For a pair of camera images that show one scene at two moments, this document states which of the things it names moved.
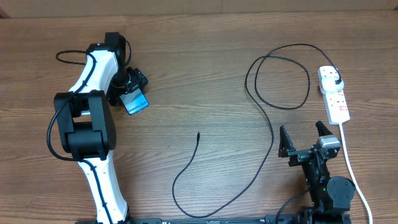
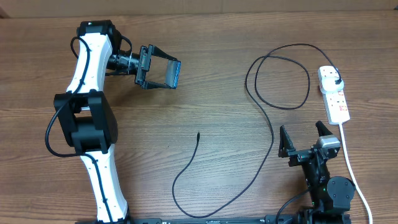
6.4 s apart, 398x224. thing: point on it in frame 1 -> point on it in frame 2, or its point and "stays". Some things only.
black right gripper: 285,150 stays
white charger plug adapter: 328,84 stays
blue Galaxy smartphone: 135,100 -> 172,73
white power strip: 335,102 stays
